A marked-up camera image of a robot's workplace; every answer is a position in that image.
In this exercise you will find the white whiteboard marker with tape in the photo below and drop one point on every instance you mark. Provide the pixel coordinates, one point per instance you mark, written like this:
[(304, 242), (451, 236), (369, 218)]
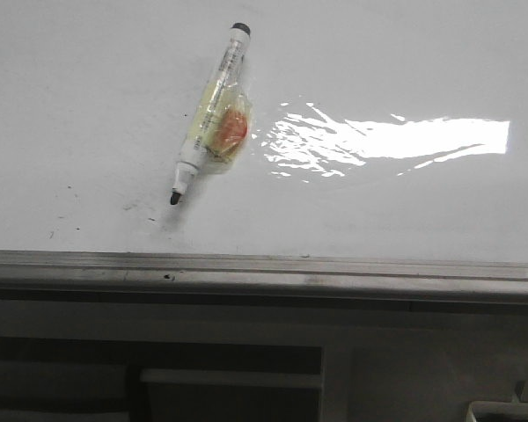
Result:
[(220, 123)]

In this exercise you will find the aluminium whiteboard frame rail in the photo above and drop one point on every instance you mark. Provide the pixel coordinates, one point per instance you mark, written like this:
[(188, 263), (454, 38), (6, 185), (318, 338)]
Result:
[(263, 281)]

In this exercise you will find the white bin corner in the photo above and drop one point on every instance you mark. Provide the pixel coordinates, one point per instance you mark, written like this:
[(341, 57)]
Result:
[(496, 411)]

